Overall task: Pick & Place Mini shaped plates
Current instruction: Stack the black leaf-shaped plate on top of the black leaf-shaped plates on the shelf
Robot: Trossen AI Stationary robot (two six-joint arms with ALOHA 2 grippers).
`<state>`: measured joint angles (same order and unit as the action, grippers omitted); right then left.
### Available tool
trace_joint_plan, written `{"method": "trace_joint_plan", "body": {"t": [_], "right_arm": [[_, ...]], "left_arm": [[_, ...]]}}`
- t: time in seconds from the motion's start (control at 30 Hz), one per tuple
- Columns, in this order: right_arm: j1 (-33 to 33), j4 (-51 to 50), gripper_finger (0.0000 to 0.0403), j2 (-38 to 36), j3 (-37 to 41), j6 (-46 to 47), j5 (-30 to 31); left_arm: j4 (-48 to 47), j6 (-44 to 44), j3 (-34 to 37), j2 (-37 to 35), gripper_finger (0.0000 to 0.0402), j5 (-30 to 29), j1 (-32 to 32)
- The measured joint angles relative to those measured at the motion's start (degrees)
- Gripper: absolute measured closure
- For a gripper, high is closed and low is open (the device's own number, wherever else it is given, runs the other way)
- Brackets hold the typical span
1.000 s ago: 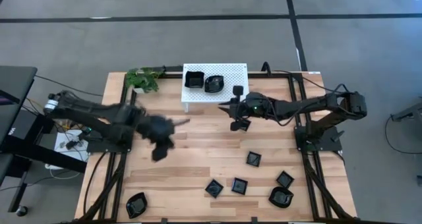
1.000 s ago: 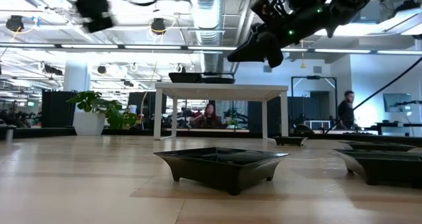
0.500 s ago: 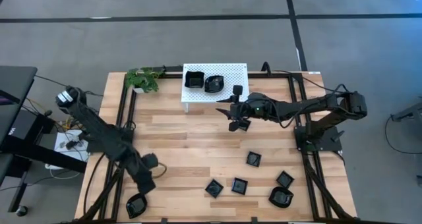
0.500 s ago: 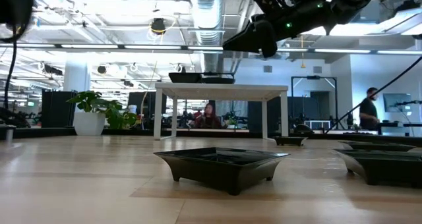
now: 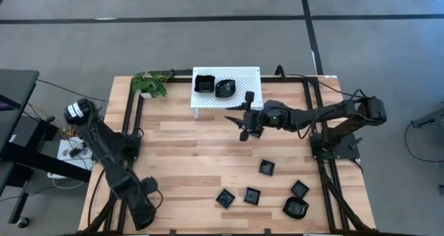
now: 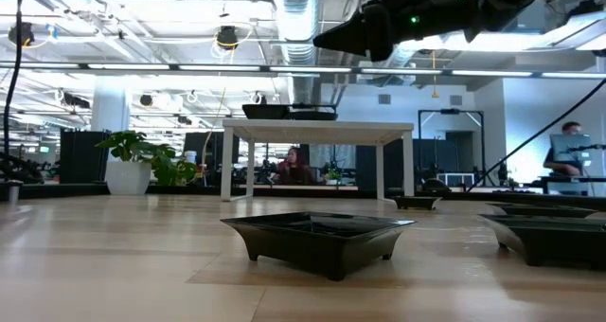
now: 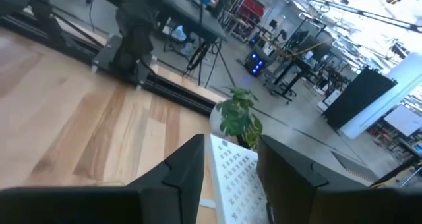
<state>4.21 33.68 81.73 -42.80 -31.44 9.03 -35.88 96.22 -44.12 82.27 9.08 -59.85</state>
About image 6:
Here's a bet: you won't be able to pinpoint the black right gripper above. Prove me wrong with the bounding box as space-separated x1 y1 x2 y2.
312 0 482 63

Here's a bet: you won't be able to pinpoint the black deep square mini plate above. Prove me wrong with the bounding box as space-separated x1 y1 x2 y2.
241 104 291 120

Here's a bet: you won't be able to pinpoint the yellow hanging fixture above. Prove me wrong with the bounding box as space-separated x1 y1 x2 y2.
431 50 439 99

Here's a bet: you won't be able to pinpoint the white perforated shelf table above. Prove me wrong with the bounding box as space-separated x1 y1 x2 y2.
221 118 416 203

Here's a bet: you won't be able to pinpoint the person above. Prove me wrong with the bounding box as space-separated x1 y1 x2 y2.
276 146 317 186
543 121 588 177

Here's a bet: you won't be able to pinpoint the white low shelf unit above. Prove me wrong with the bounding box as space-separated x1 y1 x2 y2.
437 172 476 187

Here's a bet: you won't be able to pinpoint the black dome device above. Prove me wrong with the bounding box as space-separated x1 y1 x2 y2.
421 178 451 193

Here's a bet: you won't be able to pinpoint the black square footed plate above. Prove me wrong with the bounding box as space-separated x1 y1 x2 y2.
478 212 606 272
220 211 418 282

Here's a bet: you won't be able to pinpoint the grey monitor screen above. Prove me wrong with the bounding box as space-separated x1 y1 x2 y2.
549 133 592 162

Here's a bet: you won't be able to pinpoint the black shallow plate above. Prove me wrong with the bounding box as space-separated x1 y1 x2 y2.
485 202 599 219

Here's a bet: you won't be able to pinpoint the long ceiling light strip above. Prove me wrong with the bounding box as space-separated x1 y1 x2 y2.
0 62 606 80

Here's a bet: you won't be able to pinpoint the green leafy plant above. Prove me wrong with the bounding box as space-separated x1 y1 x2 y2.
96 130 200 188

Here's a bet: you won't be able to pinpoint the white building column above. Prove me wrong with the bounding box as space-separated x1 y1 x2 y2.
91 89 130 134

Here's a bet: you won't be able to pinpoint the white plant pot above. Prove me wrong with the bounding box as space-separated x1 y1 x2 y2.
104 160 152 196

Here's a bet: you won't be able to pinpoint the black partition cabinet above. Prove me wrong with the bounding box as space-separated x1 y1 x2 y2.
60 130 111 185

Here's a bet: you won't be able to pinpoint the black background robot arms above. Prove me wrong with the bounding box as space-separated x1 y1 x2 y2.
0 151 61 184

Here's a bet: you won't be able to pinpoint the silver metal cylinder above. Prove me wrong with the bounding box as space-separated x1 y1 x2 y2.
4 179 24 205

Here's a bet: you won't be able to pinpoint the silver ribbed ventilation duct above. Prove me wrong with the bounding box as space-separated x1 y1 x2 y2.
272 0 323 106

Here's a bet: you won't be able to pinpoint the black metal frame stand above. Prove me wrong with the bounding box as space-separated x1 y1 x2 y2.
417 108 486 186

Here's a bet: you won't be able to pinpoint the black ceiling device yellow cable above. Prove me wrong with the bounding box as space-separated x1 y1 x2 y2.
215 25 241 52

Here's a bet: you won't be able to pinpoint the black table frame rail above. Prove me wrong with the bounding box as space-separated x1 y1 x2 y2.
0 183 606 203

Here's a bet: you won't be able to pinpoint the black side frame rails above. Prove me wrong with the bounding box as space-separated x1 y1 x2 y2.
444 191 606 213

